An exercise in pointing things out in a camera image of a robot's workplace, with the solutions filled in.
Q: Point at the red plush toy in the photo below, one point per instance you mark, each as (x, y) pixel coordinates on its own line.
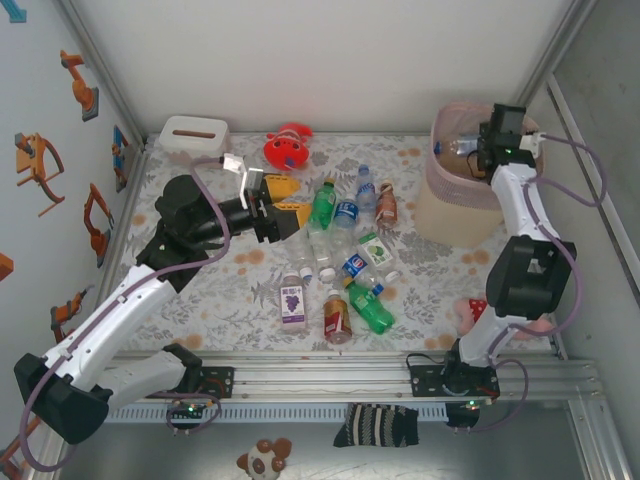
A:
(287, 147)

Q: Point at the orange gripper wall sticker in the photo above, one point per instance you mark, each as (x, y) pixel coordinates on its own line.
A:
(30, 160)

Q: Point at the aluminium frame post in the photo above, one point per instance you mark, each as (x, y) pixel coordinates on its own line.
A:
(556, 50)
(102, 65)

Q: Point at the brown drink bottle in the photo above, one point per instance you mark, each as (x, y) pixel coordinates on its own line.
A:
(386, 205)

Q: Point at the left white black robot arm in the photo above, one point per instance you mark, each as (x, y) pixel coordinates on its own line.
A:
(100, 325)

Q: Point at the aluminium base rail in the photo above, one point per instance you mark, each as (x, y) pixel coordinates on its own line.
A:
(320, 380)

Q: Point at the clear bottle red cap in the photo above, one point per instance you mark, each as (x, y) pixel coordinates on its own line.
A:
(467, 146)

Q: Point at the grape juice bottle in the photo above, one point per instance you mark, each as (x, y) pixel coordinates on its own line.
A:
(292, 300)

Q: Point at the green bottle yellow cap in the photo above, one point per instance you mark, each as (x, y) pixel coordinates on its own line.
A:
(370, 305)

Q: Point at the black striped sock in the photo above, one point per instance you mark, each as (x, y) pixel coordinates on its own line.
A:
(375, 425)

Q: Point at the clear bottle white cap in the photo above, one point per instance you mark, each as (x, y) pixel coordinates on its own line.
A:
(320, 252)

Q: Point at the pink plush toy dotted dress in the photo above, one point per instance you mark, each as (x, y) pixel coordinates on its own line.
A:
(475, 310)

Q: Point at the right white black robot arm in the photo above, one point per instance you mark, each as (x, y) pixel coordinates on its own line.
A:
(520, 210)

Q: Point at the small controller board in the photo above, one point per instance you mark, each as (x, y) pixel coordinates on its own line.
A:
(462, 412)
(187, 409)

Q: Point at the white tissue box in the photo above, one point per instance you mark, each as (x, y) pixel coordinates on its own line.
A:
(195, 142)

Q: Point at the beige bin with pink mesh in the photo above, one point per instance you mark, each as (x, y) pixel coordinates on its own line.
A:
(450, 220)

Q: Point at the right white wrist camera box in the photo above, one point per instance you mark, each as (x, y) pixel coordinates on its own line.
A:
(531, 141)

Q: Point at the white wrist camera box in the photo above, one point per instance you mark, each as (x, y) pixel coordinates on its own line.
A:
(250, 180)
(531, 141)

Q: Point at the orange block wall sticker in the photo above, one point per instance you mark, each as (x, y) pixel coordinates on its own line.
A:
(5, 267)

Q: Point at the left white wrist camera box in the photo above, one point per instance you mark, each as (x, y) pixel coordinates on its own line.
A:
(250, 180)

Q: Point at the blue orange wall sticker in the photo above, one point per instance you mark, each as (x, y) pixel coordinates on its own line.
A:
(120, 150)

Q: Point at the lime label clear bottle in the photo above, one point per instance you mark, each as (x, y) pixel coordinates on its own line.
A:
(376, 250)

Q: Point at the red gold label bottle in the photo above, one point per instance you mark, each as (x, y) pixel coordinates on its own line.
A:
(337, 317)

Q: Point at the pepsi label clear bottle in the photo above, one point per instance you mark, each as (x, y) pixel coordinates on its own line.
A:
(355, 265)

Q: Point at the blue label water bottle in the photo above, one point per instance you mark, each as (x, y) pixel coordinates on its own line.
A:
(346, 212)

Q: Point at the floral table cloth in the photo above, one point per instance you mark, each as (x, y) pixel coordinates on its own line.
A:
(240, 335)

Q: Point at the brown white plush dog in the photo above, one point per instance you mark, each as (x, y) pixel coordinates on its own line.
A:
(262, 460)

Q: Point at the green bottle dark cap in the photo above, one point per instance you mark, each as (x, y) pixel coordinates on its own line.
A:
(322, 205)

